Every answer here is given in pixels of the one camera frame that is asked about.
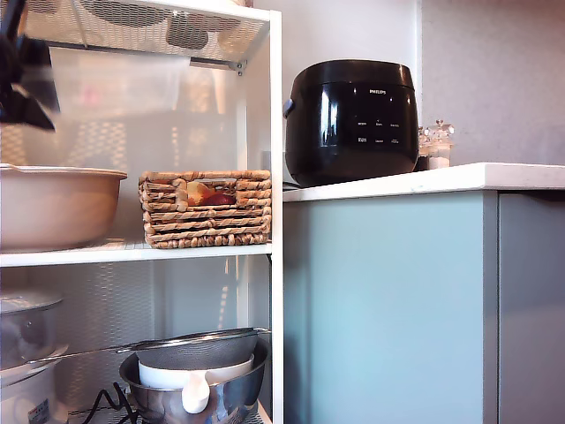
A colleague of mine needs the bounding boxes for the clear plastic microwave lid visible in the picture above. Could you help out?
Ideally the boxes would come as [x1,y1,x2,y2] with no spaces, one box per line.
[48,46,192,118]

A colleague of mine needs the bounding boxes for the glass pot lid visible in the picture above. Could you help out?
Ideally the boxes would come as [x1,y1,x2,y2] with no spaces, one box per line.
[0,291,64,315]

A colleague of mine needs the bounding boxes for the white metal shelf unit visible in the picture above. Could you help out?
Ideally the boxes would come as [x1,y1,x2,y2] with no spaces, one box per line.
[0,0,284,424]

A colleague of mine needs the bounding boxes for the large beige bowl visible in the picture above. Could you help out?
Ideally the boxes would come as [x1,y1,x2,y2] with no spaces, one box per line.
[0,163,129,254]

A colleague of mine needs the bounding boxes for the dark square container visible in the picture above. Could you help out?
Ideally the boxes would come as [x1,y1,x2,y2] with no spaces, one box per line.
[166,16,212,50]

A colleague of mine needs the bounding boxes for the pale round cup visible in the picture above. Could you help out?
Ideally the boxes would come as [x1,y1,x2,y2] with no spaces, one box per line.
[215,26,245,50]

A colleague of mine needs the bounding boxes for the yellow fruit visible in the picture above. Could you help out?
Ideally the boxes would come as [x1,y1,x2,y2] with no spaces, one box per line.
[187,181,211,207]

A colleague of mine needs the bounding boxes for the woven wicker basket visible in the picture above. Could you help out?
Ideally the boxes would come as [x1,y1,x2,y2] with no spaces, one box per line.
[139,170,273,250]

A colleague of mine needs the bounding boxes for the steel pot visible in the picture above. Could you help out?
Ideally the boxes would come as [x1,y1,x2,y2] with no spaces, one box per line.
[0,304,61,370]

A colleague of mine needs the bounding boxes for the white electric cooker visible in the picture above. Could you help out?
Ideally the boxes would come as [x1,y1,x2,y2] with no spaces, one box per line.
[0,344,71,424]

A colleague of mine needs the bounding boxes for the metal mesh sieve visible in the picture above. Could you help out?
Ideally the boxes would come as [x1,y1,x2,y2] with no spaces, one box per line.
[28,326,273,372]

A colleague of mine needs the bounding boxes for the black Philips rice cooker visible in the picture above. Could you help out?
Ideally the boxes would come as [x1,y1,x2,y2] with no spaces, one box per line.
[283,59,420,187]

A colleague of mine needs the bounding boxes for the steel mixing bowl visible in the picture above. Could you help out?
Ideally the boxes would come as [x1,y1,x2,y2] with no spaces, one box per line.
[118,338,271,424]

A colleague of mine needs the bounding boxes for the clear pepper mill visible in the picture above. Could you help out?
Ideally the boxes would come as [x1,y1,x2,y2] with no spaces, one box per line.
[417,125,433,171]

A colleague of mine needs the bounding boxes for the clear salt mill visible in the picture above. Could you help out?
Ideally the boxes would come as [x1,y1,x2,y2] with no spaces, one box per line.
[426,117,456,170]

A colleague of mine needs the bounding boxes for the grey-blue kitchen cabinet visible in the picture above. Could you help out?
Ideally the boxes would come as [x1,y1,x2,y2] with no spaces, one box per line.
[282,189,565,424]

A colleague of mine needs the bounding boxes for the black cable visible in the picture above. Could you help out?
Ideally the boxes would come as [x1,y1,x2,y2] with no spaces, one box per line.
[65,382,142,424]

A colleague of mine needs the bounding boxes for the white plastic bowl with handle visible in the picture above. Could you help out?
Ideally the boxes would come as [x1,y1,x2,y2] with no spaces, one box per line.
[138,352,256,415]

